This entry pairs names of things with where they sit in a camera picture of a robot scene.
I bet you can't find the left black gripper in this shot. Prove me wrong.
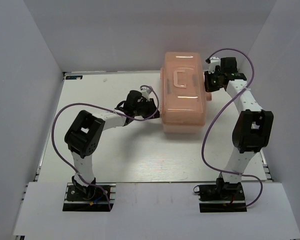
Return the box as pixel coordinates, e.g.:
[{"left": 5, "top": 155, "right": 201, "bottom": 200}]
[{"left": 134, "top": 98, "right": 164, "bottom": 119}]

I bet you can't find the pink plastic toolbox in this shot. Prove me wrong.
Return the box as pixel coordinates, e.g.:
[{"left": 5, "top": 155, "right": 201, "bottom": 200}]
[{"left": 160, "top": 52, "right": 212, "bottom": 134}]

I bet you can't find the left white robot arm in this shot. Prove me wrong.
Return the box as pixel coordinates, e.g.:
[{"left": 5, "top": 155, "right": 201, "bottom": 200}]
[{"left": 64, "top": 85, "right": 160, "bottom": 200}]

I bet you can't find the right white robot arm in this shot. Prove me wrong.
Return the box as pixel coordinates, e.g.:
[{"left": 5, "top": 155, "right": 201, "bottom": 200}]
[{"left": 204, "top": 57, "right": 274, "bottom": 200}]

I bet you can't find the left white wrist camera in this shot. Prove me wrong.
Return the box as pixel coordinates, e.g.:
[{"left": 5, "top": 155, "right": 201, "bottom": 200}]
[{"left": 140, "top": 85, "right": 152, "bottom": 101}]

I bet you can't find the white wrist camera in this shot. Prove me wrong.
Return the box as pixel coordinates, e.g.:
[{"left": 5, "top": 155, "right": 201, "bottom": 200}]
[
  {"left": 140, "top": 85, "right": 152, "bottom": 101},
  {"left": 205, "top": 56, "right": 221, "bottom": 74}
]

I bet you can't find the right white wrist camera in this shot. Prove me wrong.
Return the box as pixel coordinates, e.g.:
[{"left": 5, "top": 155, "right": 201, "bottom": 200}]
[{"left": 205, "top": 56, "right": 221, "bottom": 74}]

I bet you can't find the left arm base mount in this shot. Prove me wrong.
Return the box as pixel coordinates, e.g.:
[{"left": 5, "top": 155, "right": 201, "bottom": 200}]
[{"left": 62, "top": 183, "right": 111, "bottom": 212}]

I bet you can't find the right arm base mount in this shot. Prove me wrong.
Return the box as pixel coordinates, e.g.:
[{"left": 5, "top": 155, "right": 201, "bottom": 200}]
[{"left": 193, "top": 177, "right": 247, "bottom": 213}]

